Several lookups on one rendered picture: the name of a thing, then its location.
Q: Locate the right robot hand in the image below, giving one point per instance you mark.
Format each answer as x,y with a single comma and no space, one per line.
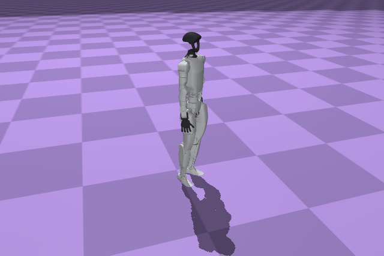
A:
186,124

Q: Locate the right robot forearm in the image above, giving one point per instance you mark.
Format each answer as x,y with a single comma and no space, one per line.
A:
183,102

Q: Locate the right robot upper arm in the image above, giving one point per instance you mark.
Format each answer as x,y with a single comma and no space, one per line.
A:
183,69

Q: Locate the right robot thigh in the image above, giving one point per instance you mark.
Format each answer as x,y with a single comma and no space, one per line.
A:
188,137

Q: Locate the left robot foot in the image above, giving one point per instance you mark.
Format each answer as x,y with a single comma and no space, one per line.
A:
195,171

